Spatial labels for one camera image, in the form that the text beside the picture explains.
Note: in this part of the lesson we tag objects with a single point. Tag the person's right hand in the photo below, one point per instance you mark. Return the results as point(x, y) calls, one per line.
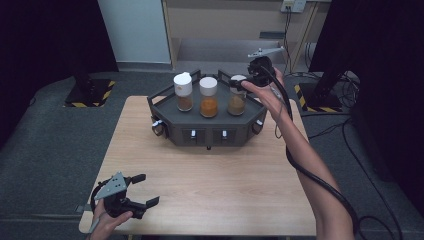
point(273, 96)

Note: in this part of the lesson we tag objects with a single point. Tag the person's left hand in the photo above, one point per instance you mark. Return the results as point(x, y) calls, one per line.
point(103, 225)

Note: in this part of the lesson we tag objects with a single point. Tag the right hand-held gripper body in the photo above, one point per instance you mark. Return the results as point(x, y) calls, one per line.
point(261, 71)

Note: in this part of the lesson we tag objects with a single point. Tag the spice jar with orange powder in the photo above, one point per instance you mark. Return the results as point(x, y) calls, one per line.
point(208, 86)

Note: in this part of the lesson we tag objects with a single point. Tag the dark curtain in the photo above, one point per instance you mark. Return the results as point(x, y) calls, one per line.
point(393, 66)
point(40, 40)

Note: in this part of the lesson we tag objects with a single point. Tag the spice jar with tan powder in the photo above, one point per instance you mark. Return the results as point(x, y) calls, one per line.
point(236, 105)

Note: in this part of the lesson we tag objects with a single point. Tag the stand base with striped tape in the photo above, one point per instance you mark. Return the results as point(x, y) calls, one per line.
point(301, 96)
point(106, 93)

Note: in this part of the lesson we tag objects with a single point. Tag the wall power outlet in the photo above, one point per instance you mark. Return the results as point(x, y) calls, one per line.
point(293, 5)

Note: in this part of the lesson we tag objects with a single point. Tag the dark grey spice rack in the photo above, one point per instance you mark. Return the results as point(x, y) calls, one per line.
point(213, 123)

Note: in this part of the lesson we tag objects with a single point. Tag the metal table bracket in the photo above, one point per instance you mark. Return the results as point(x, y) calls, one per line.
point(79, 209)

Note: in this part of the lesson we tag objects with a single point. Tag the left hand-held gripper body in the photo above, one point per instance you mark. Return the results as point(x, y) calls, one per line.
point(111, 188)

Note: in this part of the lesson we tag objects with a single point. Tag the wooden cabinet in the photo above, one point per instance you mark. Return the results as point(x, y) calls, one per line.
point(216, 23)

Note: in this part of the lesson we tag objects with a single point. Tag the flip-cap spice bottle brown powder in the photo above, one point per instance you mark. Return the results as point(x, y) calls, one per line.
point(182, 86)

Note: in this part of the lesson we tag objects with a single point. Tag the black rack hook white tab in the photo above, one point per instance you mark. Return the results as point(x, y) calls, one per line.
point(224, 134)
point(193, 133)
point(259, 122)
point(156, 125)

